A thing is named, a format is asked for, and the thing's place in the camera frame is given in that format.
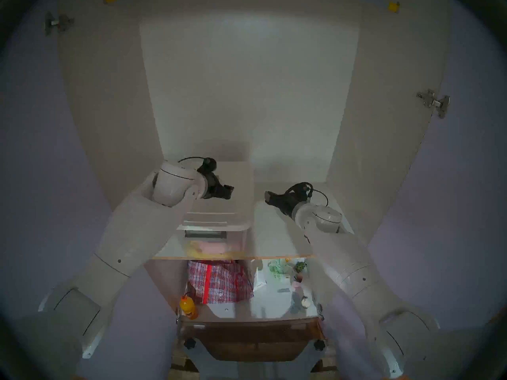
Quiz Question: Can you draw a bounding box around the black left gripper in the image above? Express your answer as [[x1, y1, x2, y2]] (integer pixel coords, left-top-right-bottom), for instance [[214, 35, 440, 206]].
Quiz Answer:
[[197, 167, 234, 200]]

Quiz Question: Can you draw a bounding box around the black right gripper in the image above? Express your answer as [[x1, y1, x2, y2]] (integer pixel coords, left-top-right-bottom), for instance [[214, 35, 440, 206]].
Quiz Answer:
[[264, 189, 311, 219]]

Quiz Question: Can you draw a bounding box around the white plastic bin lid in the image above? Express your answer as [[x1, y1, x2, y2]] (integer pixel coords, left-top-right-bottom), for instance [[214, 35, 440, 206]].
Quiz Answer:
[[177, 160, 255, 231]]

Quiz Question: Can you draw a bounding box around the clear plastic storage bin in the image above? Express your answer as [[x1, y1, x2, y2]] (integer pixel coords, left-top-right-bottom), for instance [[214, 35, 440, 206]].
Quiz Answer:
[[180, 223, 252, 259]]

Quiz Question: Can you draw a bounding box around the lilac cabinet door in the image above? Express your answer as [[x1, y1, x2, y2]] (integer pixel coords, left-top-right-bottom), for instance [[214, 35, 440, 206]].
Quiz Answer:
[[0, 0, 179, 380], [329, 0, 507, 380]]

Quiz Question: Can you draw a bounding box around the white shelf board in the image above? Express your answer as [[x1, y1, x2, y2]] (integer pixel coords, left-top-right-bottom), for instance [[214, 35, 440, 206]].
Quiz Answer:
[[152, 181, 355, 261]]

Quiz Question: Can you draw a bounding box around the pale green crumpled cloth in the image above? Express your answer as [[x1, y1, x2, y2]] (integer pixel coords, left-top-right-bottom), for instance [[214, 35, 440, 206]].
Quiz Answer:
[[269, 258, 292, 281]]

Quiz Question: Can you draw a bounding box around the red plaid woven bag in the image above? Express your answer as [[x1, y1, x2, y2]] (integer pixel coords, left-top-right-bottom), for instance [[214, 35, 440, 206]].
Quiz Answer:
[[187, 260, 255, 304]]

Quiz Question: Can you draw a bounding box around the orange bottle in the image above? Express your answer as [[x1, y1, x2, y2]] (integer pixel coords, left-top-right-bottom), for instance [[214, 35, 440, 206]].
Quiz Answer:
[[179, 295, 198, 319]]

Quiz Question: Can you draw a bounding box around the brown wooden panel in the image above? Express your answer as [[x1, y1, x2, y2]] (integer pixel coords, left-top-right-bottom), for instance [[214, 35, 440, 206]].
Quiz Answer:
[[180, 320, 325, 362]]

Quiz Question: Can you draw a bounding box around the metal door hinge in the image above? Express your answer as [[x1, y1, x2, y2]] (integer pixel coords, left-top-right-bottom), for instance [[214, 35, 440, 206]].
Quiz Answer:
[[45, 12, 75, 35], [417, 89, 450, 119]]

